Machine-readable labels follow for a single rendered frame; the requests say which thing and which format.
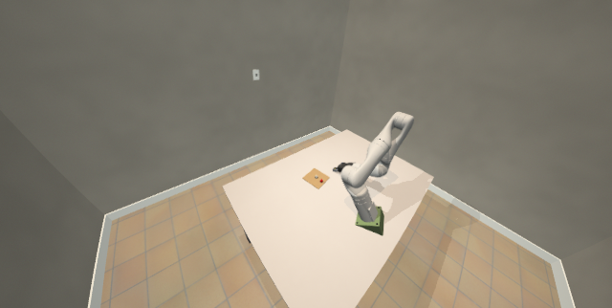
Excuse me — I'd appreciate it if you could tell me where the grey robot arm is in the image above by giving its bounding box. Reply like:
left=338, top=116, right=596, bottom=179
left=341, top=112, right=414, bottom=222

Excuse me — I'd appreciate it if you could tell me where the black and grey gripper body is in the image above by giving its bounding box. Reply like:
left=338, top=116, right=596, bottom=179
left=338, top=163, right=361, bottom=172

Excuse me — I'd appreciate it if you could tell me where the tan flat mat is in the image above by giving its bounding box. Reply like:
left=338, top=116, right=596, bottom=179
left=302, top=168, right=330, bottom=189

